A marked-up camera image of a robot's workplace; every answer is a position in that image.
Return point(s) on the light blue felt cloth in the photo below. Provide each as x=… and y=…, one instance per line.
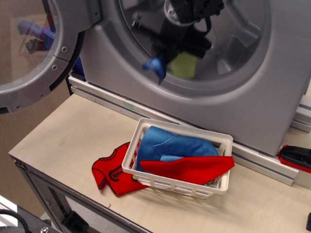
x=161, y=145

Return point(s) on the white plastic laundry basket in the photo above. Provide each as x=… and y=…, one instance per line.
x=221, y=142

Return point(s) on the red felt cloth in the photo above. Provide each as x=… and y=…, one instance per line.
x=196, y=170

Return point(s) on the grey round machine door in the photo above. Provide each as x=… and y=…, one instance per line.
x=40, y=43

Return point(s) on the grey toy washing machine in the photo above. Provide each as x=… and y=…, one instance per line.
x=249, y=84

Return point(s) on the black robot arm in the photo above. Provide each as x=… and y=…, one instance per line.
x=196, y=12

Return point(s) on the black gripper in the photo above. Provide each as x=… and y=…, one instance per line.
x=169, y=39

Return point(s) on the dark blue printed cloth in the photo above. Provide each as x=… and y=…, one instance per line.
x=157, y=65

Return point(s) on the red printed toy shirt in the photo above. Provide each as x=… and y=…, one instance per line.
x=107, y=171

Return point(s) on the grey metal table frame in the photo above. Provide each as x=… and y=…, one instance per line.
x=53, y=196

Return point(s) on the aluminium profile rail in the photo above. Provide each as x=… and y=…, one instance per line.
x=256, y=160

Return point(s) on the red and black tool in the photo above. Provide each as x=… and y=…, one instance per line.
x=296, y=157

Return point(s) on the green felt cloth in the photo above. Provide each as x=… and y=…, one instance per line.
x=184, y=66

